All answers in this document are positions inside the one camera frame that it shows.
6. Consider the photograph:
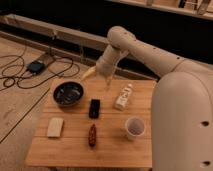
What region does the white plastic bottle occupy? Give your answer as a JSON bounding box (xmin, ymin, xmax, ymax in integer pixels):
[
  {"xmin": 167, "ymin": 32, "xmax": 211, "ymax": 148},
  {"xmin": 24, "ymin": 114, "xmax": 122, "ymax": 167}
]
[{"xmin": 114, "ymin": 84, "xmax": 133, "ymax": 110}]

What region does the wooden table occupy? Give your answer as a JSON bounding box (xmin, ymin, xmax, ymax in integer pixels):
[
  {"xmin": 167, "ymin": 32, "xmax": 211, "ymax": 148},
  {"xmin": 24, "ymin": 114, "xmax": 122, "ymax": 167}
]
[{"xmin": 26, "ymin": 79, "xmax": 155, "ymax": 168}]

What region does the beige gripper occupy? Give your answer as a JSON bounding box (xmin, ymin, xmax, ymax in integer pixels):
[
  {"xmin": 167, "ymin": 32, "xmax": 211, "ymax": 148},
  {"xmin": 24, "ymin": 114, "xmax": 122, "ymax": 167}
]
[{"xmin": 81, "ymin": 45, "xmax": 129, "ymax": 89}]

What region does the dark ceramic bowl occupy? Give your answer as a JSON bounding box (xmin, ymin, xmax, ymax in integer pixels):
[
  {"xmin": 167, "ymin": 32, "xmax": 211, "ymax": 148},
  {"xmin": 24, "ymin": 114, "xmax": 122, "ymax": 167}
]
[{"xmin": 53, "ymin": 81, "xmax": 84, "ymax": 106}]

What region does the red brown oblong object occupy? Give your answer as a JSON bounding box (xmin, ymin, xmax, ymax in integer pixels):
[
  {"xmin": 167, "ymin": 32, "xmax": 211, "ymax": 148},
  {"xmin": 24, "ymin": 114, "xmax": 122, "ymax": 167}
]
[{"xmin": 88, "ymin": 124, "xmax": 96, "ymax": 147}]

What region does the white paper cup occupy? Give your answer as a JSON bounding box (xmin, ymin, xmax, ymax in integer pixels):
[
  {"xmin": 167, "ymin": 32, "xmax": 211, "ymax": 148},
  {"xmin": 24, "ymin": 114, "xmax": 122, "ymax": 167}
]
[{"xmin": 125, "ymin": 117, "xmax": 145, "ymax": 141}]

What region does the beige sponge block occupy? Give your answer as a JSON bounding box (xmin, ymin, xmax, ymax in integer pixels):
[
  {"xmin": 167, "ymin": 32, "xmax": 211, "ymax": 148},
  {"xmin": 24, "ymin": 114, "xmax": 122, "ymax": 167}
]
[{"xmin": 47, "ymin": 117, "xmax": 64, "ymax": 138}]

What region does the black power adapter box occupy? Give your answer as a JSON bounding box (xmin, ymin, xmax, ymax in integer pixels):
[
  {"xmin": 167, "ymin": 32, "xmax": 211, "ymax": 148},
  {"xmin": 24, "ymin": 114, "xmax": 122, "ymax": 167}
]
[{"xmin": 27, "ymin": 61, "xmax": 45, "ymax": 74}]

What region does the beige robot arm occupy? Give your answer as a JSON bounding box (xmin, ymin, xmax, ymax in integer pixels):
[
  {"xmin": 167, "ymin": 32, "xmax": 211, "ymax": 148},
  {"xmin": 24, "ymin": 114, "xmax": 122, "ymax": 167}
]
[{"xmin": 83, "ymin": 26, "xmax": 213, "ymax": 171}]

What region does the black rectangular block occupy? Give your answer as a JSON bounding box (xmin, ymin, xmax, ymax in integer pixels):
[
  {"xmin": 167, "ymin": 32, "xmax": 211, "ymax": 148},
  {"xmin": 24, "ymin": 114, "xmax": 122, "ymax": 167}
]
[{"xmin": 89, "ymin": 99, "xmax": 100, "ymax": 119}]

